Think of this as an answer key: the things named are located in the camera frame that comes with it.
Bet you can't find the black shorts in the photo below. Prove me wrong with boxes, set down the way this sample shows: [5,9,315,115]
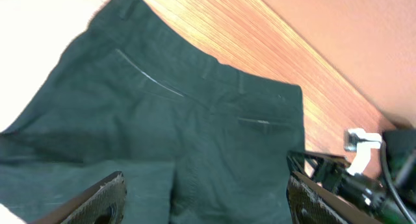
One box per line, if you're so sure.
[1,0,304,223]

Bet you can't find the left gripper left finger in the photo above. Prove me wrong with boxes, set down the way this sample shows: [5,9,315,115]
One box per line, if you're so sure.
[33,171,127,224]

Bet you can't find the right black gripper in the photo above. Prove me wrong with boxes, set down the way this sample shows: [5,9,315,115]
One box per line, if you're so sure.
[286,151,387,214]

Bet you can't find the right black camera cable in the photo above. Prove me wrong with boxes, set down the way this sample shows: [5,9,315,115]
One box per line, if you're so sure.
[379,141,416,224]

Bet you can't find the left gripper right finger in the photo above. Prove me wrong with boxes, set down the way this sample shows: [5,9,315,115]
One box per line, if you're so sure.
[287,171,381,224]

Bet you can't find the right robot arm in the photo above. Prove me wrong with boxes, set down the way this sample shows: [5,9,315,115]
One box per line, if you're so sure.
[287,129,415,224]

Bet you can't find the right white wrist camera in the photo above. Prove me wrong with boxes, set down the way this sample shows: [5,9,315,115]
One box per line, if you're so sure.
[344,128,383,175]

